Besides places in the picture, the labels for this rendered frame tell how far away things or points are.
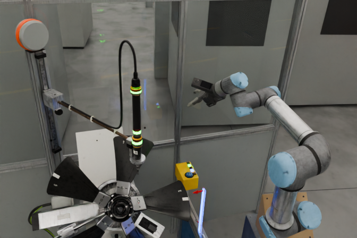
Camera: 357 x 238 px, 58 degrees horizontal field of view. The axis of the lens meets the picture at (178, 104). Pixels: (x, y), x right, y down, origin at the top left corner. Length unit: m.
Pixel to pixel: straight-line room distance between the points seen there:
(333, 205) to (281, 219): 2.30
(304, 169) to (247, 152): 1.59
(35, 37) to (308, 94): 4.27
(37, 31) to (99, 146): 0.69
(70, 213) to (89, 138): 0.41
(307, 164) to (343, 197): 2.69
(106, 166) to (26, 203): 0.86
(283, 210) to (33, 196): 1.73
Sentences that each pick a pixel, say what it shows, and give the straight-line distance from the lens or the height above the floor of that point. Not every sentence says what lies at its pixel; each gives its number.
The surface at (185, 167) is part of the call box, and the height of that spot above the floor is 1.07.
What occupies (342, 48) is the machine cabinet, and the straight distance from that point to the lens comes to 5.23.
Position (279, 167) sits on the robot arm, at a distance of 1.18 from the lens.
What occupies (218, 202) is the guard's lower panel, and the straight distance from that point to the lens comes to 3.01.
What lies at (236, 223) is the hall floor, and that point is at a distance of 3.22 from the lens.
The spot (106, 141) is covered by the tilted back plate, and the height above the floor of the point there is 1.31.
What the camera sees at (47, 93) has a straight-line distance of 1.85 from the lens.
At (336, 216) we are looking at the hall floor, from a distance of 3.63.
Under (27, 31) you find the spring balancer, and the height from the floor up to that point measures 1.91.
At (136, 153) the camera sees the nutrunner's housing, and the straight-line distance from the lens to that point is 1.44.
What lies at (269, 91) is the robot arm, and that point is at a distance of 1.49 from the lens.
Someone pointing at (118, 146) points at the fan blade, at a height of 1.39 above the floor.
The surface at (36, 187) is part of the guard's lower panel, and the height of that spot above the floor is 0.79.
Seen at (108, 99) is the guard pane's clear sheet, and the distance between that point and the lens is 2.11.
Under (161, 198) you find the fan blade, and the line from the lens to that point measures 1.69.
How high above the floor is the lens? 2.38
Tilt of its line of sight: 29 degrees down
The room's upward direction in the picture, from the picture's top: 3 degrees clockwise
